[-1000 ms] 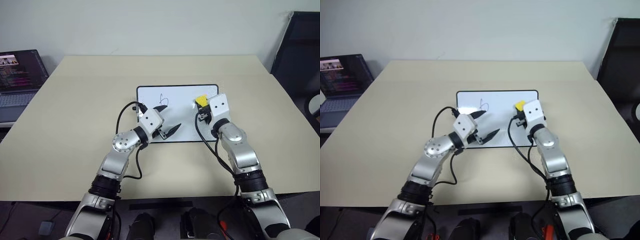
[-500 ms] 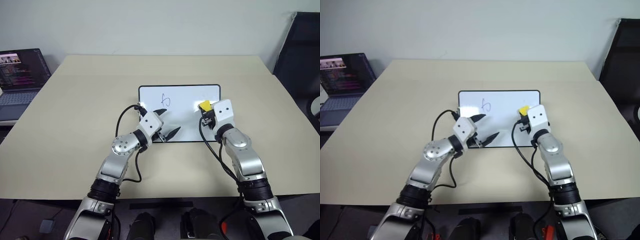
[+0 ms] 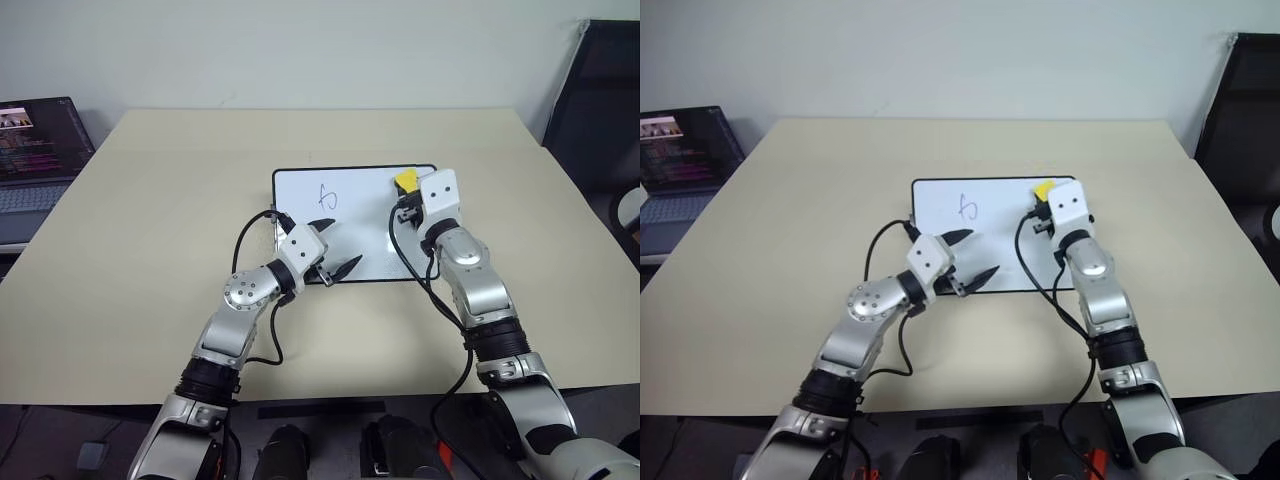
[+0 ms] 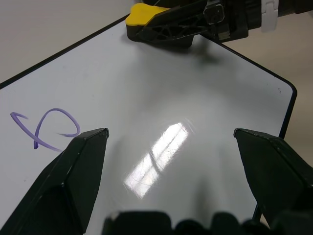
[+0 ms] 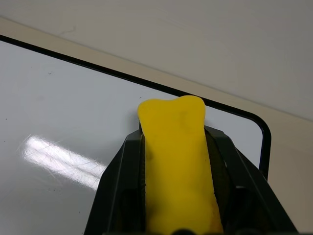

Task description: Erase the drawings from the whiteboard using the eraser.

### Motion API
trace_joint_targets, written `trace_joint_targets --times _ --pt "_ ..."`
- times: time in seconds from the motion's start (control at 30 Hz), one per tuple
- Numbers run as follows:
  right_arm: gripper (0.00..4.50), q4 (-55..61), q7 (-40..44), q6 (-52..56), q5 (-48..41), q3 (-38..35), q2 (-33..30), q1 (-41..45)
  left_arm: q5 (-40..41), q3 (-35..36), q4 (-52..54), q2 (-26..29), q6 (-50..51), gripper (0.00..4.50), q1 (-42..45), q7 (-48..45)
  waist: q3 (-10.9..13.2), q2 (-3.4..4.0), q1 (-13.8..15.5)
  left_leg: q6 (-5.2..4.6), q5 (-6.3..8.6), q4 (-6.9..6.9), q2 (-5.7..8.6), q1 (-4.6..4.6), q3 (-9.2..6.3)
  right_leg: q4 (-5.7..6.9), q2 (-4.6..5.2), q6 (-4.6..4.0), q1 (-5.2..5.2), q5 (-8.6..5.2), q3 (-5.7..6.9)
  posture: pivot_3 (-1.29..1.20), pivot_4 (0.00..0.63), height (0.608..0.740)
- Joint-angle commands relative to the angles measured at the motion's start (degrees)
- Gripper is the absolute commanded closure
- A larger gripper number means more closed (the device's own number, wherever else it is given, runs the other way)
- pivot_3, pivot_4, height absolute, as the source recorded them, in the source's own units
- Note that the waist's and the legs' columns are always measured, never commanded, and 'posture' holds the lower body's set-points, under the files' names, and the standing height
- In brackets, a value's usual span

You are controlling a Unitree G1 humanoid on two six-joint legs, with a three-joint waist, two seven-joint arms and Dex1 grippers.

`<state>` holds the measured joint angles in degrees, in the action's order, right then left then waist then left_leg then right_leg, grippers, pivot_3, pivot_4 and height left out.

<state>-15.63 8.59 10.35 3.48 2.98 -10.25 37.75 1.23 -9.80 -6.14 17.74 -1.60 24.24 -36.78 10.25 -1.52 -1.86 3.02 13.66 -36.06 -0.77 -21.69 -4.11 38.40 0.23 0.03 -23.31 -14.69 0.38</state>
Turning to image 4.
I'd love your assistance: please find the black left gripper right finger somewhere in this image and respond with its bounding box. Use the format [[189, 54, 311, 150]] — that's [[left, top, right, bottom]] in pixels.
[[233, 128, 313, 224]]

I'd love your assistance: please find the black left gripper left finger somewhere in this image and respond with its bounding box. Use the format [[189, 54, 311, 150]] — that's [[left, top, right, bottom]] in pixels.
[[0, 127, 110, 235]]

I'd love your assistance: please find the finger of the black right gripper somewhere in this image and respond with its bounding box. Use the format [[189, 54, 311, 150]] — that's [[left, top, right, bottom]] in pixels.
[[136, 4, 211, 42], [142, 0, 172, 8]]

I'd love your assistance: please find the yellow and black whiteboard eraser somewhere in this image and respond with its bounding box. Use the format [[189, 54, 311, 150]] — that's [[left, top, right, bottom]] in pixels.
[[125, 2, 197, 49]]

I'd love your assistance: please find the purple marker drawing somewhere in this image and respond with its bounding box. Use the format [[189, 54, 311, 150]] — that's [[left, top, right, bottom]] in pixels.
[[10, 108, 81, 152]]

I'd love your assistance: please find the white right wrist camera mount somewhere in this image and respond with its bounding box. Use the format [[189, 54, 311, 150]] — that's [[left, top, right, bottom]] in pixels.
[[260, 0, 280, 33]]

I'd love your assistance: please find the white whiteboard with black frame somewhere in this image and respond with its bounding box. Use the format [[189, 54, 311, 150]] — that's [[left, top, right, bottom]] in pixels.
[[0, 13, 298, 235]]

